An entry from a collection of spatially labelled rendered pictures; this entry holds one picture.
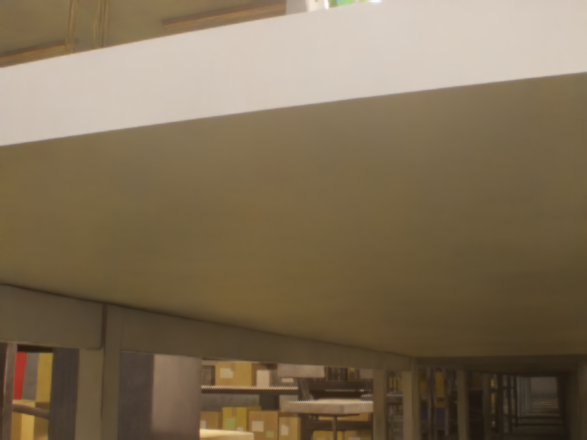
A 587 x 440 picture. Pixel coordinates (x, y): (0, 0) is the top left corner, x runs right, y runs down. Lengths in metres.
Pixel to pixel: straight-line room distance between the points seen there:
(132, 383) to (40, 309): 0.63
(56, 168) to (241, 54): 0.12
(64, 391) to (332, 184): 1.24
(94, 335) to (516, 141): 0.73
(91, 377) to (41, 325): 0.14
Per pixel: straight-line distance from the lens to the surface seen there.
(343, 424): 7.11
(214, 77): 0.29
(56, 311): 0.89
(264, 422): 7.27
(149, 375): 1.46
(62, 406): 1.56
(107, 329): 0.97
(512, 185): 0.38
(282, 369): 4.09
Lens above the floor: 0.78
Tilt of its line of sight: 12 degrees up
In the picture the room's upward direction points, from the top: straight up
